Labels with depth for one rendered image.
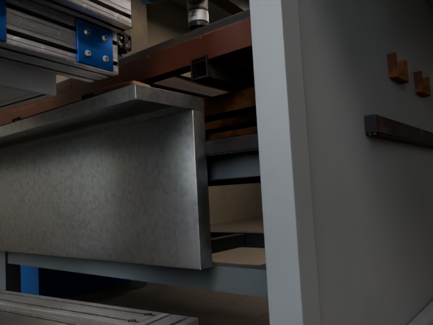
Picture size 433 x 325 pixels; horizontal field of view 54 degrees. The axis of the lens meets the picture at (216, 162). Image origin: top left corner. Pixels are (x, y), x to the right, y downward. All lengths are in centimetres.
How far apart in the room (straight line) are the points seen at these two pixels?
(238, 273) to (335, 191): 44
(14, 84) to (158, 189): 38
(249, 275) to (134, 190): 35
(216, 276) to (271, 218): 60
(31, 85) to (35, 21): 13
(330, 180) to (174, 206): 45
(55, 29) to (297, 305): 64
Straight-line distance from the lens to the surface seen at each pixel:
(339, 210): 64
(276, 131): 45
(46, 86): 92
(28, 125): 117
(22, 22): 82
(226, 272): 102
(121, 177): 111
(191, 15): 160
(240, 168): 97
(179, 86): 144
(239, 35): 94
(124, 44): 150
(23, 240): 156
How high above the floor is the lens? 46
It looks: 4 degrees up
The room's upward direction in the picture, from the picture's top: 3 degrees counter-clockwise
